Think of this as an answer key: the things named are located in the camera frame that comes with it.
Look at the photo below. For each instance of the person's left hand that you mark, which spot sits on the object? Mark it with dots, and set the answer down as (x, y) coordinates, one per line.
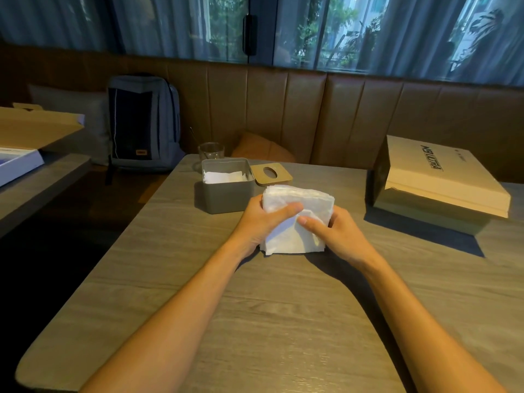
(256, 225)

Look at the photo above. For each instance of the person's right hand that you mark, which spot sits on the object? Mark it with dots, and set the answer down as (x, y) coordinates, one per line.
(342, 237)

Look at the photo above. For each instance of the person's right thumb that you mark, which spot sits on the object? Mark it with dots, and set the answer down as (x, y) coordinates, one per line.
(310, 226)

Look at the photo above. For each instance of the person's left thumb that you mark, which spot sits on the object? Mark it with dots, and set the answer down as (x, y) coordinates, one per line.
(288, 211)

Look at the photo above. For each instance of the stack of white paper napkins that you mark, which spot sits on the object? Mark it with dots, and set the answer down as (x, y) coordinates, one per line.
(297, 218)

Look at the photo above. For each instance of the person's right forearm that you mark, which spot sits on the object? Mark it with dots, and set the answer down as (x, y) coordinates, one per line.
(425, 323)

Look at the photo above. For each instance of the person's left forearm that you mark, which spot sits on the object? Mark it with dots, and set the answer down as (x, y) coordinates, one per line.
(163, 323)

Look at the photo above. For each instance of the wooden lid with oval hole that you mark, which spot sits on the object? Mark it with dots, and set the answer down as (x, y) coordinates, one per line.
(271, 173)

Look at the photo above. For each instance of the orange cushion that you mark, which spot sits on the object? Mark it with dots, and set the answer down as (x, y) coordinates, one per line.
(262, 148)

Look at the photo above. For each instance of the grey napkin box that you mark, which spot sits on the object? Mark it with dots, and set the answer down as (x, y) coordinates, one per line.
(223, 192)

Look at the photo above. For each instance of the white napkins in box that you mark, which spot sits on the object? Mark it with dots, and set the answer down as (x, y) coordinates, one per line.
(225, 176)

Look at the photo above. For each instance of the clear drinking glass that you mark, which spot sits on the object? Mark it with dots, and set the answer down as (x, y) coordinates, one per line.
(211, 151)

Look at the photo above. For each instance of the brown leather bench seat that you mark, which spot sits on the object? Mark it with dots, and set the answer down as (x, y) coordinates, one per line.
(327, 114)

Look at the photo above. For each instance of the metal straw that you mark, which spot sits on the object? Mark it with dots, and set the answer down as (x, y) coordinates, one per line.
(193, 135)

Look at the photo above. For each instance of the tan cardboard box with lid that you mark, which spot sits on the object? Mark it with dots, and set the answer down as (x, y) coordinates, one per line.
(442, 184)

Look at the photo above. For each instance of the grey backpack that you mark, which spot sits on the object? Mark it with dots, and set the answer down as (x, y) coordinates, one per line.
(141, 122)

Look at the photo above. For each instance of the sheer blue curtain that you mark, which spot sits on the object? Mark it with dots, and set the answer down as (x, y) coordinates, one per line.
(262, 28)

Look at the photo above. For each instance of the grey cushion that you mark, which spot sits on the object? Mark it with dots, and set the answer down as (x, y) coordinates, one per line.
(69, 118)

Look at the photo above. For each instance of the open flat cardboard box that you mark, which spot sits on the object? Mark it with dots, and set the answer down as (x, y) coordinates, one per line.
(24, 135)

